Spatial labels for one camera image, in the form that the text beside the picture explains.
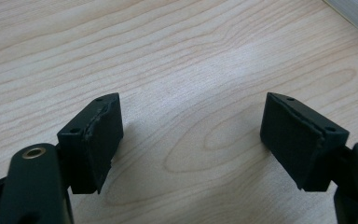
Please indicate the grey white panel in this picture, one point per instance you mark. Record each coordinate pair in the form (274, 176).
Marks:
(355, 14)

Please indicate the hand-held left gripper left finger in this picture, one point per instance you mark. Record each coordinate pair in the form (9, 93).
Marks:
(93, 146)

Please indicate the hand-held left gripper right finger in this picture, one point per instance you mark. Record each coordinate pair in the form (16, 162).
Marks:
(295, 140)

